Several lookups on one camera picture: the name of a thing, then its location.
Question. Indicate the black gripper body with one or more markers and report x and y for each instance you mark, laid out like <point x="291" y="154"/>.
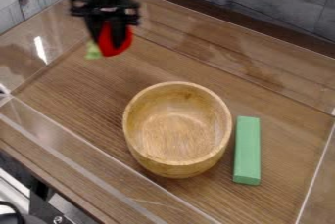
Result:
<point x="123" y="10"/>

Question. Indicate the black metal bracket with cable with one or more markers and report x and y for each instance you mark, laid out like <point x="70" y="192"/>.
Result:
<point x="21" y="210"/>

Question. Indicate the clear acrylic tray wall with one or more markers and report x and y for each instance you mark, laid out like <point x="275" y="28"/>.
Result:
<point x="60" y="114"/>

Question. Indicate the wooden bowl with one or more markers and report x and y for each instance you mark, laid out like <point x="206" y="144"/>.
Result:
<point x="177" y="125"/>

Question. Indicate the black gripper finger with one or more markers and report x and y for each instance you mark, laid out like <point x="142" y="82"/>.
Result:
<point x="118" y="32"/>
<point x="94" y="24"/>

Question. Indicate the red plush strawberry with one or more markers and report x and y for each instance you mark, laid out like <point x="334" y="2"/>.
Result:
<point x="104" y="48"/>

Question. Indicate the green rectangular block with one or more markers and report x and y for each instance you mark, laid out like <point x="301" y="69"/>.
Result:
<point x="246" y="151"/>

